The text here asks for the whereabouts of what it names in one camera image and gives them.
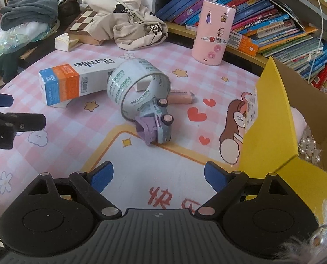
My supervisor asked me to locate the pink sticker-covered cylinder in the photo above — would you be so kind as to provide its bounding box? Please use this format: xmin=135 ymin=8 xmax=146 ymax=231
xmin=191 ymin=1 xmax=236 ymax=66

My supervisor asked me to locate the pink plush toy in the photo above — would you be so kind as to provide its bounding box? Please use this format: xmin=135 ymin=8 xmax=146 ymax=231
xmin=290 ymin=107 xmax=307 ymax=143

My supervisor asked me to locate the pearl bead ornament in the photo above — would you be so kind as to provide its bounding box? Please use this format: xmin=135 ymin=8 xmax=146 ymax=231
xmin=298 ymin=126 xmax=322 ymax=166

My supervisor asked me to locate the pink checkered desk mat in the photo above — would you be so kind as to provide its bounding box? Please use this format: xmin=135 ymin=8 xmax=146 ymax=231
xmin=0 ymin=42 xmax=257 ymax=217

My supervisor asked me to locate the white cable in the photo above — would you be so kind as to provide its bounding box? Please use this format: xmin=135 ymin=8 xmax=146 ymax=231
xmin=300 ymin=0 xmax=325 ymax=85

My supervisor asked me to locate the clear packing tape roll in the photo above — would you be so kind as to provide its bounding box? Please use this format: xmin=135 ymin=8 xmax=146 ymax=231
xmin=107 ymin=59 xmax=171 ymax=121

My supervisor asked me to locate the yellow cardboard box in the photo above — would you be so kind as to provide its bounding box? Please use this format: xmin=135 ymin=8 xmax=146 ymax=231
xmin=239 ymin=58 xmax=327 ymax=224

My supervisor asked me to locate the purple blue toy car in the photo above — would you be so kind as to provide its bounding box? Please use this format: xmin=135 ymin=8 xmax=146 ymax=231
xmin=134 ymin=98 xmax=174 ymax=145

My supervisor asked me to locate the grey folded garment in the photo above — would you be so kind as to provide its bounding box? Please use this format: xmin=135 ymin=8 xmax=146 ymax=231
xmin=1 ymin=0 xmax=58 ymax=31

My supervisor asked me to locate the beige hoodie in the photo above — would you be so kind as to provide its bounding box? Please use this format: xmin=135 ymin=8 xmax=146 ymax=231
xmin=82 ymin=0 xmax=168 ymax=51

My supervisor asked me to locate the wooden chess board box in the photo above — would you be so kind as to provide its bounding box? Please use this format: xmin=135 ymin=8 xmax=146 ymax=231
xmin=55 ymin=7 xmax=104 ymax=51

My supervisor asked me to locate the pink utility knife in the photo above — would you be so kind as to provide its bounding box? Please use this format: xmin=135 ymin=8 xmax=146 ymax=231
xmin=167 ymin=89 xmax=195 ymax=104

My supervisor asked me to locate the row of books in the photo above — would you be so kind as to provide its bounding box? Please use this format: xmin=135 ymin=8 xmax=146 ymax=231
xmin=153 ymin=0 xmax=327 ymax=94

